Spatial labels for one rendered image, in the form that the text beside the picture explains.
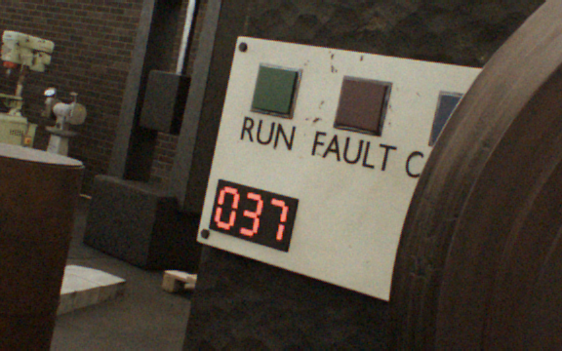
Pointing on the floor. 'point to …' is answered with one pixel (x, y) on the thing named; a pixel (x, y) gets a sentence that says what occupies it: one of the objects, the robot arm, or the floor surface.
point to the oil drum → (18, 243)
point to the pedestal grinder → (63, 113)
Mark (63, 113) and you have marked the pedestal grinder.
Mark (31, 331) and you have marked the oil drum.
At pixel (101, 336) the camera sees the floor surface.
